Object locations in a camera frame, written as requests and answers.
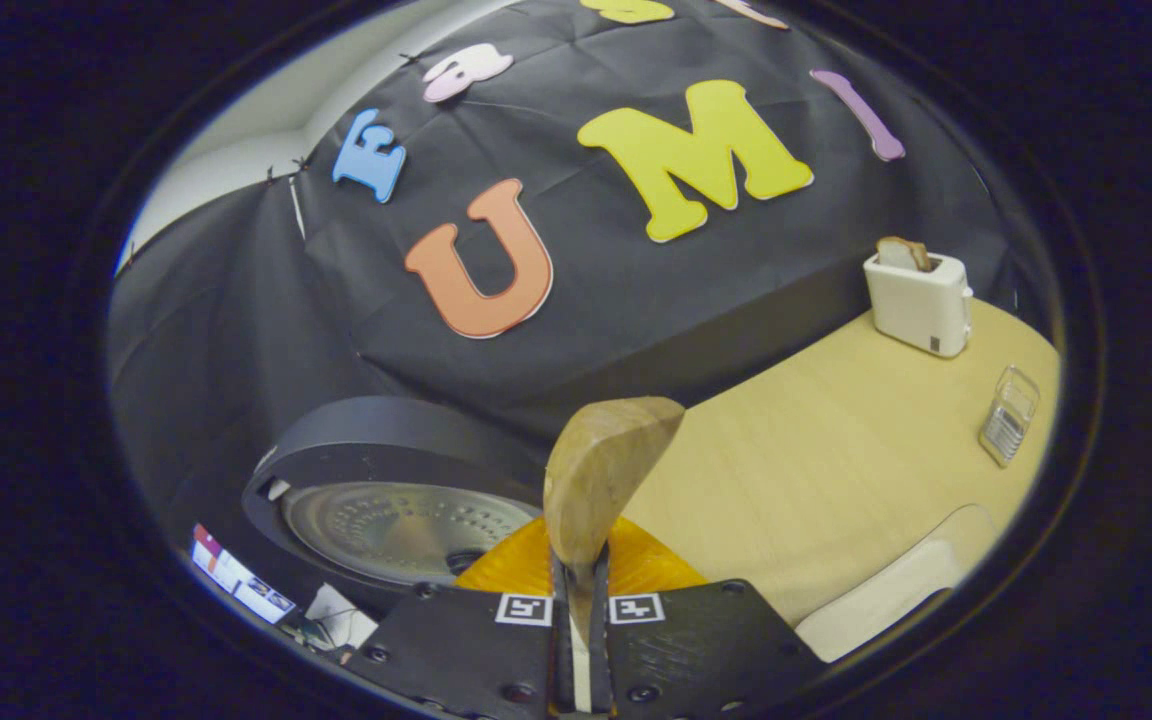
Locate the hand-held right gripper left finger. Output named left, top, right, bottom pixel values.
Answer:
left=346, top=515, right=579, bottom=720

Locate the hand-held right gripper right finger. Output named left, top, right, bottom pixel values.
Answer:
left=586, top=515, right=829, bottom=717

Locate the wooden spoon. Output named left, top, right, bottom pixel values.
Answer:
left=543, top=396, right=687, bottom=651

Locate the black silver rice cooker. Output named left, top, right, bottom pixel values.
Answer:
left=241, top=395, right=552, bottom=616

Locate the white side table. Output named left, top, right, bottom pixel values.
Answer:
left=301, top=583, right=379, bottom=651

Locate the computer monitor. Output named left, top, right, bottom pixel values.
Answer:
left=189, top=523, right=297, bottom=626

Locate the clear plastic container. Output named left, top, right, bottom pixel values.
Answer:
left=794, top=503, right=1002, bottom=663

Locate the black backdrop cloth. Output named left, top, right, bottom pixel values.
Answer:
left=106, top=0, right=1017, bottom=561

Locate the white toaster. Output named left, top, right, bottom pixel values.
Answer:
left=862, top=250, right=974, bottom=359

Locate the toasted bread slice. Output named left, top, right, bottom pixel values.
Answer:
left=876, top=236, right=935, bottom=273

